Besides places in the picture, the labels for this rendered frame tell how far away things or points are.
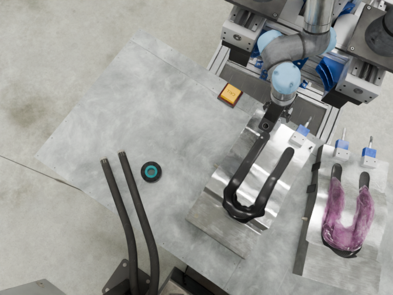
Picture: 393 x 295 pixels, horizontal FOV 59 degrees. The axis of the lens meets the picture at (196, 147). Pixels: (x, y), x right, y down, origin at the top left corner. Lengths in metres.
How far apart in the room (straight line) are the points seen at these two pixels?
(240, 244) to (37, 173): 1.46
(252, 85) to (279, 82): 1.20
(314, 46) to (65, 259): 1.77
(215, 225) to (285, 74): 0.60
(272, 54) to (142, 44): 0.71
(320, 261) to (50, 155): 1.07
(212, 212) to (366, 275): 0.56
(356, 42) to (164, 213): 0.95
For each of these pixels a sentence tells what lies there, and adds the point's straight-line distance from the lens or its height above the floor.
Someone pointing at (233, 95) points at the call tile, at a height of 0.84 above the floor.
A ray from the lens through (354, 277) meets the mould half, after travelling 1.37.
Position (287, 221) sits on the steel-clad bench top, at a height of 0.80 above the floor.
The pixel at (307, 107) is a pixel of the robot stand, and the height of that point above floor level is 0.21.
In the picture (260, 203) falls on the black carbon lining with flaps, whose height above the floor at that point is 0.91.
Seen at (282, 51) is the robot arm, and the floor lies 1.27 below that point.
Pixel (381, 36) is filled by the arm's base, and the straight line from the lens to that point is 1.42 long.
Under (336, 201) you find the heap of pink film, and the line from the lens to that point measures 1.34.
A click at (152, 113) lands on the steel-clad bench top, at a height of 0.80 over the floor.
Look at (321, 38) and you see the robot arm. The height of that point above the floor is 1.29.
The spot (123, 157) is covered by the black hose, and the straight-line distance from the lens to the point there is 1.36.
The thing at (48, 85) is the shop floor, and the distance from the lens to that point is 2.52.
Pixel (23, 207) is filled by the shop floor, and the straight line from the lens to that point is 2.36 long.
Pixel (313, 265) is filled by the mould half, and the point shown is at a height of 0.91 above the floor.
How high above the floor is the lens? 2.14
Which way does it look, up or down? 75 degrees down
